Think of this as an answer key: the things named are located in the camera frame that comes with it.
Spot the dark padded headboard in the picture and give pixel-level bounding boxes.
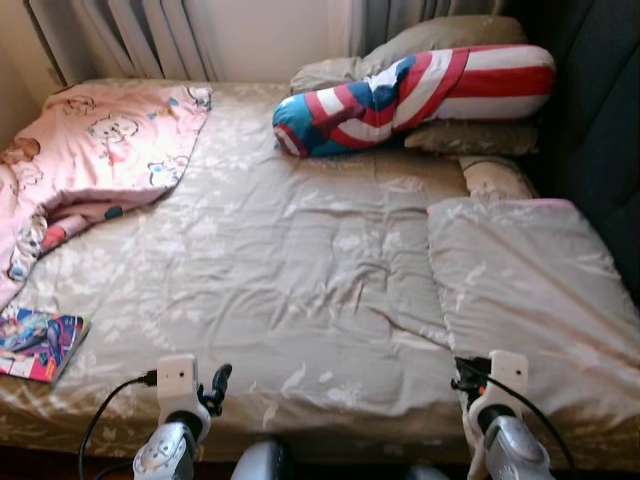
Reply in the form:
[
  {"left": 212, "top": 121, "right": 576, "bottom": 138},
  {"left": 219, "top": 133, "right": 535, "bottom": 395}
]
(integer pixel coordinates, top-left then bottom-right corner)
[{"left": 520, "top": 0, "right": 640, "bottom": 291}]

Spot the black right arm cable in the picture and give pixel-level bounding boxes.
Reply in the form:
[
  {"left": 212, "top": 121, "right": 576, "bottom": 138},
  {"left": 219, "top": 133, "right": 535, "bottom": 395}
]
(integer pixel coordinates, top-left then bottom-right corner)
[{"left": 455, "top": 375, "right": 576, "bottom": 471}]

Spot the bed with grey floral sheet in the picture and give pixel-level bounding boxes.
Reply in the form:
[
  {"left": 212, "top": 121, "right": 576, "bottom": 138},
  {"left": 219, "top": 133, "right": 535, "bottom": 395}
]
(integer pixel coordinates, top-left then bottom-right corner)
[{"left": 0, "top": 78, "right": 640, "bottom": 471}]

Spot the red white blue shield pillow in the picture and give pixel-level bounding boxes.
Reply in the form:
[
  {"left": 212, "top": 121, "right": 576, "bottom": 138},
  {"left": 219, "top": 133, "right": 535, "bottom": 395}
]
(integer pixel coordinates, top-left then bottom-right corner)
[{"left": 272, "top": 44, "right": 557, "bottom": 159}]

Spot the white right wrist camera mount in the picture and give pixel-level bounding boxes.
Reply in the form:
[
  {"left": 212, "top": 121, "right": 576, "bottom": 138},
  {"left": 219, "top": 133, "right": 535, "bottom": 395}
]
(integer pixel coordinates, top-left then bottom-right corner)
[{"left": 487, "top": 350, "right": 529, "bottom": 411}]

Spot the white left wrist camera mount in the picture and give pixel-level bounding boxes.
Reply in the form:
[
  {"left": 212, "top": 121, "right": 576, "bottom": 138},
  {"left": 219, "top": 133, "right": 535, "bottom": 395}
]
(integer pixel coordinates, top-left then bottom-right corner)
[{"left": 157, "top": 354, "right": 198, "bottom": 416}]

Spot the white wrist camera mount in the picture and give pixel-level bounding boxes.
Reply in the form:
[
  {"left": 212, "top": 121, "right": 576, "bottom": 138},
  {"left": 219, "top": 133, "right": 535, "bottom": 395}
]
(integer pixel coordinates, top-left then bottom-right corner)
[
  {"left": 487, "top": 350, "right": 529, "bottom": 411},
  {"left": 157, "top": 354, "right": 198, "bottom": 416}
]

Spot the robot right leg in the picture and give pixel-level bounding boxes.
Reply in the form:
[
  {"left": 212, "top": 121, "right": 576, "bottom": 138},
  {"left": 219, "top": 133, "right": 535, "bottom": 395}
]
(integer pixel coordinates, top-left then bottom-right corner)
[{"left": 405, "top": 462, "right": 451, "bottom": 480}]

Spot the grey floral pillow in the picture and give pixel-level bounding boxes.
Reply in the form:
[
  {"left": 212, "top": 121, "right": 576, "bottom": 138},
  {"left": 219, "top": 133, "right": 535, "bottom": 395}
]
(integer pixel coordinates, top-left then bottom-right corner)
[
  {"left": 290, "top": 15, "right": 531, "bottom": 96},
  {"left": 405, "top": 120, "right": 541, "bottom": 156}
]

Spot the pink cartoon bear blanket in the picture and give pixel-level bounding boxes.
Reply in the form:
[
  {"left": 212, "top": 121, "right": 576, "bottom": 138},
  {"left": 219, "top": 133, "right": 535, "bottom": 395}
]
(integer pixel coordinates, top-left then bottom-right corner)
[{"left": 0, "top": 82, "right": 213, "bottom": 311}]

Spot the grey curtain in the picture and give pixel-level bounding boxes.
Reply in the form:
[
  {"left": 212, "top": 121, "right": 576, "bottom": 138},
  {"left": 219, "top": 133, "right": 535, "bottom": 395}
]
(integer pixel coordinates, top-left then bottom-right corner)
[
  {"left": 25, "top": 0, "right": 216, "bottom": 86},
  {"left": 350, "top": 0, "right": 501, "bottom": 56}
]

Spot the colourful comic book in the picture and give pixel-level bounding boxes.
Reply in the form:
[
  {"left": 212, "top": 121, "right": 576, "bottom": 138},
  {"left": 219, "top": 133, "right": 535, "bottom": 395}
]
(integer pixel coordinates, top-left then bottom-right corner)
[{"left": 0, "top": 305, "right": 91, "bottom": 384}]

